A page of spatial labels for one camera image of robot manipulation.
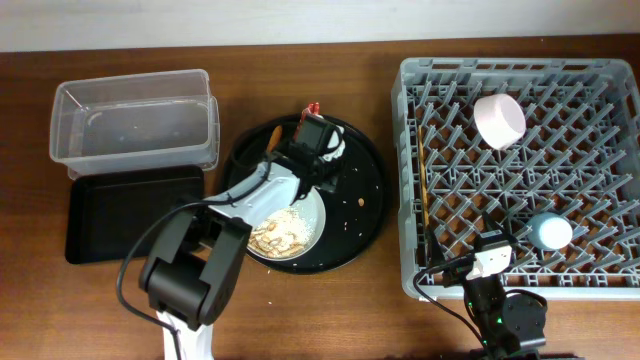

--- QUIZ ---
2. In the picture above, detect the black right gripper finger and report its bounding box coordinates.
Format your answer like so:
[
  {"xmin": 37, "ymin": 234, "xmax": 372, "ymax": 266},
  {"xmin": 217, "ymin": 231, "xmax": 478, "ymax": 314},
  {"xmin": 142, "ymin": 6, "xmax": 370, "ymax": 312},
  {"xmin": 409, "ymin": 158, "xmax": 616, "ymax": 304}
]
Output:
[
  {"xmin": 428, "ymin": 225, "xmax": 445, "ymax": 268},
  {"xmin": 480, "ymin": 211, "xmax": 505, "ymax": 238}
]

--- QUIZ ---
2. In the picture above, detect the white napkin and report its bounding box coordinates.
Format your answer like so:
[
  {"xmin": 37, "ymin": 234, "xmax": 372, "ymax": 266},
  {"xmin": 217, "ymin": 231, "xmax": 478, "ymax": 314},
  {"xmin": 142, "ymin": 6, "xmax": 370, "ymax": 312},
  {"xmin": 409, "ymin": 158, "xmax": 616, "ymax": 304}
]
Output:
[{"xmin": 321, "ymin": 126, "xmax": 345, "ymax": 162}]

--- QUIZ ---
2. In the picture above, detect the blue plastic cup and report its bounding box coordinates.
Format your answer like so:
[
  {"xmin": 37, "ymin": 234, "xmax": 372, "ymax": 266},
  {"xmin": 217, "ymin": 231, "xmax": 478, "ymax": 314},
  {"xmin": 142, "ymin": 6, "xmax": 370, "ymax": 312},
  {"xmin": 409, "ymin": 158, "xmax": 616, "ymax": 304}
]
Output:
[{"xmin": 527, "ymin": 212, "xmax": 573, "ymax": 250}]

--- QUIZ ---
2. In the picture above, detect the orange carrot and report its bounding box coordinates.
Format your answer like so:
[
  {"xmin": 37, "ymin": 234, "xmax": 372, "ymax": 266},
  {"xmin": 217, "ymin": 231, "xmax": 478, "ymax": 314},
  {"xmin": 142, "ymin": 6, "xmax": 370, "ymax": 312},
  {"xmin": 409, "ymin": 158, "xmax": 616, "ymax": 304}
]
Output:
[{"xmin": 266, "ymin": 125, "xmax": 283, "ymax": 153}]

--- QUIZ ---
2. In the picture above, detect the red snack wrapper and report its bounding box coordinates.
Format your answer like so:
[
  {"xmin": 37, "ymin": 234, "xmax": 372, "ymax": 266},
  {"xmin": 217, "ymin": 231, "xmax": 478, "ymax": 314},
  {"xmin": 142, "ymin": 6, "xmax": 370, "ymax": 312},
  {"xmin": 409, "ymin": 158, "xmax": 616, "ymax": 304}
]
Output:
[{"xmin": 294, "ymin": 102, "xmax": 320, "ymax": 137}]

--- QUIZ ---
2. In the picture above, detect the white plate with food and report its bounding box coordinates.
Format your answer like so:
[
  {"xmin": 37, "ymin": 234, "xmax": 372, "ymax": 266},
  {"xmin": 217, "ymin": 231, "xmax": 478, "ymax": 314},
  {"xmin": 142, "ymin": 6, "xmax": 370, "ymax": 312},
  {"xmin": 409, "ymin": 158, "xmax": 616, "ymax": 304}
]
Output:
[{"xmin": 248, "ymin": 189, "xmax": 326, "ymax": 262}]

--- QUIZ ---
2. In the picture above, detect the pink bowl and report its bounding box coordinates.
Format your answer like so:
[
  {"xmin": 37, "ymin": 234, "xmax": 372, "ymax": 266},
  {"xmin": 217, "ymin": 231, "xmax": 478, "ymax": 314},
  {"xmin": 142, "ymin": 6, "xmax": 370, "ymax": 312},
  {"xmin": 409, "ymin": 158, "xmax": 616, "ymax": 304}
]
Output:
[{"xmin": 473, "ymin": 94, "xmax": 526, "ymax": 150}]

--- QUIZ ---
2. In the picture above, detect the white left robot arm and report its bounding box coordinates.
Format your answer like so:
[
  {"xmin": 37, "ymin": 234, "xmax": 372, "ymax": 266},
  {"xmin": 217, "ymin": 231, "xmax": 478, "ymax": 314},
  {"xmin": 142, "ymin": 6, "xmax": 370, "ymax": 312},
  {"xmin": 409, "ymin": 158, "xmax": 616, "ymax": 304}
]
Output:
[{"xmin": 121, "ymin": 140, "xmax": 345, "ymax": 359}]

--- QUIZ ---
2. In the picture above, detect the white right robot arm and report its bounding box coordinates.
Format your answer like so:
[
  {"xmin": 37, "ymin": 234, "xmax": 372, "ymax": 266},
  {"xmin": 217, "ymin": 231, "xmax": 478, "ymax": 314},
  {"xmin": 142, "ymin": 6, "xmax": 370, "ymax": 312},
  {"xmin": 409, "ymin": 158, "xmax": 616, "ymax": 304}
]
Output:
[{"xmin": 424, "ymin": 213, "xmax": 548, "ymax": 359}]

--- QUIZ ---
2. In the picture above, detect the grey dishwasher rack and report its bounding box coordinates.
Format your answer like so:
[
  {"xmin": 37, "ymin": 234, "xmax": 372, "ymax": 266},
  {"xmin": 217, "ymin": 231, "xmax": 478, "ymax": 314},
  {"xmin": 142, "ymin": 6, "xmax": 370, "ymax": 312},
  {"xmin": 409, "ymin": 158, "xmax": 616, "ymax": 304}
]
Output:
[{"xmin": 391, "ymin": 58, "xmax": 639, "ymax": 301}]

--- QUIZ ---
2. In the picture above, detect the round black tray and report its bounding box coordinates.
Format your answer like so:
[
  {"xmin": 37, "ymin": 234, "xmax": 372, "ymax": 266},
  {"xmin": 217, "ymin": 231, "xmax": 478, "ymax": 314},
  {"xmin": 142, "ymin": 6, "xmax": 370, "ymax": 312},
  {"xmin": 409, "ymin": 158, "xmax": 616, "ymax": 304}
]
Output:
[{"xmin": 220, "ymin": 115, "xmax": 391, "ymax": 275}]

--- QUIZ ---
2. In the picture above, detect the clear plastic bin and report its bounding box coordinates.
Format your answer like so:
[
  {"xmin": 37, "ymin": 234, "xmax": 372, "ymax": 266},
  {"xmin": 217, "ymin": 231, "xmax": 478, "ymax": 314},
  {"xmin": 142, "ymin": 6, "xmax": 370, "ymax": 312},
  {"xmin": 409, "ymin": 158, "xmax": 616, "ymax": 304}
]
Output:
[{"xmin": 49, "ymin": 69, "xmax": 220, "ymax": 179}]

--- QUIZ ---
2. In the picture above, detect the black rectangular tray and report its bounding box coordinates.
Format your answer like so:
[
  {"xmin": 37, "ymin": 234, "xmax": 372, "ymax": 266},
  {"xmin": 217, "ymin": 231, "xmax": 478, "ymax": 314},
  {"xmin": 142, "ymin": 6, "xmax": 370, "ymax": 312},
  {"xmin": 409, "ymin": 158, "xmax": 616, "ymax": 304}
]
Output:
[{"xmin": 65, "ymin": 165, "xmax": 205, "ymax": 265}]

